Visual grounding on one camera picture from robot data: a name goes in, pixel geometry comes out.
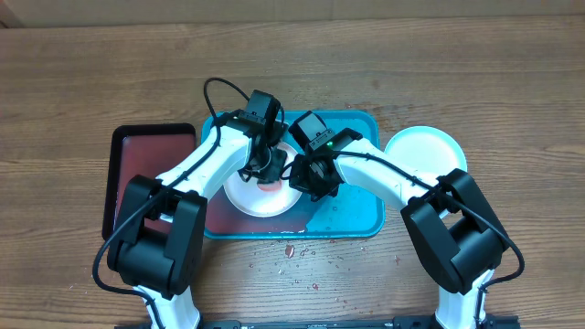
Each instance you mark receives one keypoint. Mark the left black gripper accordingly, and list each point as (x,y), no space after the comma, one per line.
(275,171)

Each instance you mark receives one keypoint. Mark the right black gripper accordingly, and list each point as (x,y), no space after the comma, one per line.
(308,182)

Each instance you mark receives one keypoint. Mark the green orange scrub sponge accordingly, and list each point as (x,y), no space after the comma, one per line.
(270,187)

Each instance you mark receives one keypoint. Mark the white pink-rimmed plate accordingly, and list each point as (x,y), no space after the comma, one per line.
(247,198)

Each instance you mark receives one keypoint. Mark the light blue plastic plate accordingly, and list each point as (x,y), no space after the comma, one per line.
(427,149)

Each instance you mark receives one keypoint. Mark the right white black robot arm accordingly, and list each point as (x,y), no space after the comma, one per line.
(457,236)

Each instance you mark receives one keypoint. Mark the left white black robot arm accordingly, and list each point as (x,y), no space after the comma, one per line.
(157,240)

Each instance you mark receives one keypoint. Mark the teal plastic tray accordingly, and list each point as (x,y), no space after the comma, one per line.
(353,213)

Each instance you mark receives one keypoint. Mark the black rectangular tray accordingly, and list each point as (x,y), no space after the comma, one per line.
(142,149)

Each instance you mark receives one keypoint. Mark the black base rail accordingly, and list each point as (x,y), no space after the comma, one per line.
(398,322)

